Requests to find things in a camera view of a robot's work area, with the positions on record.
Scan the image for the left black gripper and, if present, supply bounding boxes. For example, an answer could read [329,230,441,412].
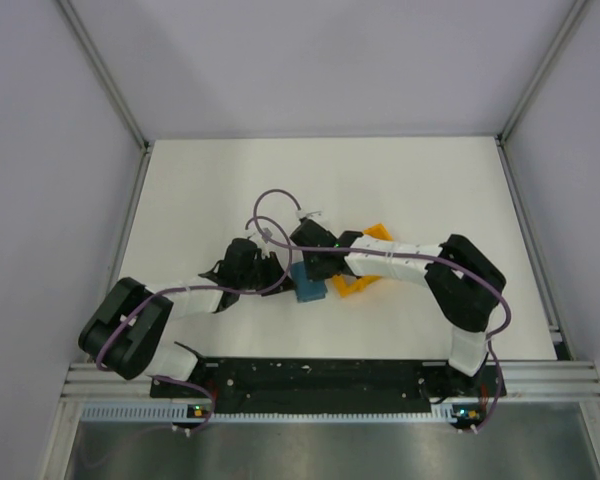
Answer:
[238,252,297,297]

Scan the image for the blue leather card holder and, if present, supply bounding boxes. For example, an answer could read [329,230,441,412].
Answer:
[290,262,328,303]

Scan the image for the orange plastic card stand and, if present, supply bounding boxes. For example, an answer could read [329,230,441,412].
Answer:
[331,223,393,298]

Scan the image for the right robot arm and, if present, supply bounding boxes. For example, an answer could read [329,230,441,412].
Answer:
[290,218,507,396]

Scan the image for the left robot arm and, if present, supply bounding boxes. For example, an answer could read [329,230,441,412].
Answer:
[78,238,295,397]

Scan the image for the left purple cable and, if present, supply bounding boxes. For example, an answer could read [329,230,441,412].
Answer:
[95,216,299,434]

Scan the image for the purple cable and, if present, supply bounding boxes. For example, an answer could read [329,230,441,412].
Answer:
[95,216,299,434]
[253,188,512,434]

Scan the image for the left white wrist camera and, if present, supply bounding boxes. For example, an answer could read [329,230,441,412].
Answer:
[260,227,273,257]

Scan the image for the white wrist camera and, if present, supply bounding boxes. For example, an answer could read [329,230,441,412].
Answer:
[296,209,324,221]
[260,227,273,257]

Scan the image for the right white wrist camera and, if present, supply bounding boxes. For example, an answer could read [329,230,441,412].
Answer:
[296,209,324,221]

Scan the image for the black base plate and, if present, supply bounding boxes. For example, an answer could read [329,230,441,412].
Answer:
[149,355,506,415]

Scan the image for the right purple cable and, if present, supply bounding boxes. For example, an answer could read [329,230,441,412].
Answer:
[253,188,512,434]

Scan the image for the grey cable duct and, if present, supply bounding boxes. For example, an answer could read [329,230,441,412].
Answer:
[80,402,457,424]

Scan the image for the aluminium frame rail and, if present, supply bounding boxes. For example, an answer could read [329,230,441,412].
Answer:
[59,362,600,401]

